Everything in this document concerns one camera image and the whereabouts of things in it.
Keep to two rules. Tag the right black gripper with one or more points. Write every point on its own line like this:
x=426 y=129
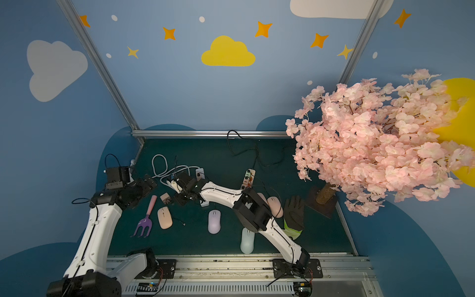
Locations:
x=184 y=191

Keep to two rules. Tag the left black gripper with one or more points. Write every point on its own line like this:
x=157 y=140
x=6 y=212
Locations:
x=142 y=184

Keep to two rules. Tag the white power strip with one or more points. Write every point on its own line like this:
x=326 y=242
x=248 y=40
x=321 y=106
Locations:
x=201 y=181

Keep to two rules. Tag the pink charger adapter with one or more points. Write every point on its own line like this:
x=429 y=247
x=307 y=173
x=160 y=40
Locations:
x=166 y=199

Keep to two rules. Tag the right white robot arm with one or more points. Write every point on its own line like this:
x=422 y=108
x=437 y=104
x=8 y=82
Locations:
x=251 y=210

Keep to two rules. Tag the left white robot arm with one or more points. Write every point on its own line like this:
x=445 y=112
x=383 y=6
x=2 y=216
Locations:
x=87 y=275

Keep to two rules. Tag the purple pink garden fork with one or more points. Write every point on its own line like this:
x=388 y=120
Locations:
x=145 y=225

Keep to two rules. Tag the cream red power strip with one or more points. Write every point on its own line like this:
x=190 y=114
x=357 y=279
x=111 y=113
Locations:
x=248 y=179

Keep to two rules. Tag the black green work glove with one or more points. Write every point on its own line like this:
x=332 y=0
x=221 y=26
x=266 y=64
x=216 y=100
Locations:
x=294 y=217

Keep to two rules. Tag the pink cherry blossom tree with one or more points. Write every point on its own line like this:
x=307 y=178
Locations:
x=369 y=141

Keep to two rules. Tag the purple wireless mouse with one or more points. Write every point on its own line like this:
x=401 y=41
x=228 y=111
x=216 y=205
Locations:
x=214 y=222

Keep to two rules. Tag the beige pink wireless mouse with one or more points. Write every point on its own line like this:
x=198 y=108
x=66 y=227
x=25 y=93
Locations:
x=164 y=218

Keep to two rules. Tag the aluminium frame rail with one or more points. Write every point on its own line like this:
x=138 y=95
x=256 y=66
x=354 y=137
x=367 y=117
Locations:
x=181 y=134

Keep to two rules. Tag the light green wireless mouse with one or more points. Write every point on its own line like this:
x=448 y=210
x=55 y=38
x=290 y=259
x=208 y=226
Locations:
x=247 y=241

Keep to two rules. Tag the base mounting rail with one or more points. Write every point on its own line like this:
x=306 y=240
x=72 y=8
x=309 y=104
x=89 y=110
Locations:
x=258 y=275

